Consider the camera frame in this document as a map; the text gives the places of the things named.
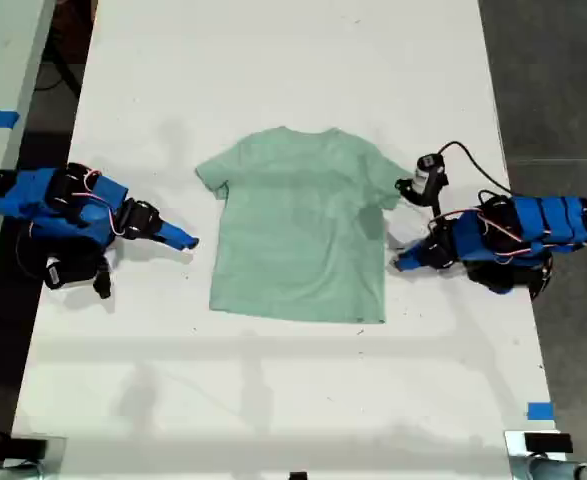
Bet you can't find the pale green T-shirt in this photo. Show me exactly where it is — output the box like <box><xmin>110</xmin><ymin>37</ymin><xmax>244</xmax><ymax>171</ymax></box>
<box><xmin>195</xmin><ymin>126</ymin><xmax>415</xmax><ymax>325</ymax></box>

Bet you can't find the square blue tape piece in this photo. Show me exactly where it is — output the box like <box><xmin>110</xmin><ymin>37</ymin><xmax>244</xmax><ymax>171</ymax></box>
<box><xmin>526</xmin><ymin>401</ymin><xmax>556</xmax><ymax>422</ymax></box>

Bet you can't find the small black box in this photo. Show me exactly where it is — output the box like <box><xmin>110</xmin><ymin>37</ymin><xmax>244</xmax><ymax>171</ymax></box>
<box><xmin>524</xmin><ymin>433</ymin><xmax>574</xmax><ymax>454</ymax></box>
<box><xmin>9</xmin><ymin>438</ymin><xmax>50</xmax><ymax>459</ymax></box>

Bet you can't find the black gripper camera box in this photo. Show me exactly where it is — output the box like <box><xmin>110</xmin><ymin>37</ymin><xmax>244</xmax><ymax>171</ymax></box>
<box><xmin>42</xmin><ymin>252</ymin><xmax>100</xmax><ymax>292</ymax></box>
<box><xmin>394</xmin><ymin>153</ymin><xmax>450</xmax><ymax>207</ymax></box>

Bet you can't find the black camera cable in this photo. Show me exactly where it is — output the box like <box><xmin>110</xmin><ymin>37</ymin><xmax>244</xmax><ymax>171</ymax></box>
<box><xmin>436</xmin><ymin>140</ymin><xmax>513</xmax><ymax>197</ymax></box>
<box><xmin>14</xmin><ymin>233</ymin><xmax>49</xmax><ymax>279</ymax></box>

